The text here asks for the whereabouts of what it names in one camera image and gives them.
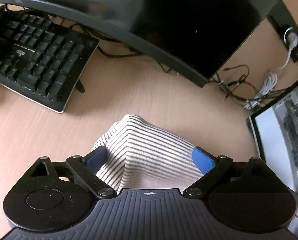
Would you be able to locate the white-framed monitor showing image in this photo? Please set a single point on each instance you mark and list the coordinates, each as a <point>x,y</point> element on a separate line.
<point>275,131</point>

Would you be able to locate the black wall socket strip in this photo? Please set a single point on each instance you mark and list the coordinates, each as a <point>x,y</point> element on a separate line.
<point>285,26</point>

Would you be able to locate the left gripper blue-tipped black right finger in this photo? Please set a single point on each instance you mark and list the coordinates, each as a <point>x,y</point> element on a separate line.
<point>243,196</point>

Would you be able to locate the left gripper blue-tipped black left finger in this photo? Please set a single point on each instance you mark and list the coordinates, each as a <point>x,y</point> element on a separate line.
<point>52,196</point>

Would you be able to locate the white striped long-sleeve shirt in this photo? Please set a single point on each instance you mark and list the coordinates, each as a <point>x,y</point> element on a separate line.
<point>144,156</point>

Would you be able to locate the large black curved monitor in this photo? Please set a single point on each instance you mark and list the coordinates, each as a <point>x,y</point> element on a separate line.
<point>194,37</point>

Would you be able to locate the black mechanical keyboard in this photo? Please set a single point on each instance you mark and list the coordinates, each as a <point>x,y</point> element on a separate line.
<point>40,60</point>

